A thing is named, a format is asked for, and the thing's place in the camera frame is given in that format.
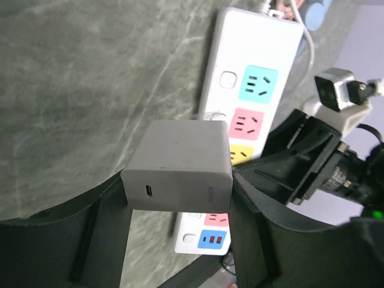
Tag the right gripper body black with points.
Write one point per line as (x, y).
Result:
(318, 159)

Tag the white square charger plug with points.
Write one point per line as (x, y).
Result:
(180, 166)

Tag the white power strip coloured sockets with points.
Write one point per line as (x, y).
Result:
(249, 63)

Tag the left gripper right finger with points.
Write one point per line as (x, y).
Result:
(274, 246)

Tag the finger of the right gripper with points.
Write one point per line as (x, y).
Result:
(277, 172)

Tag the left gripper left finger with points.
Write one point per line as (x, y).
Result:
(79, 243)

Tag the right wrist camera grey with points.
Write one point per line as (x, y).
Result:
(342, 101)

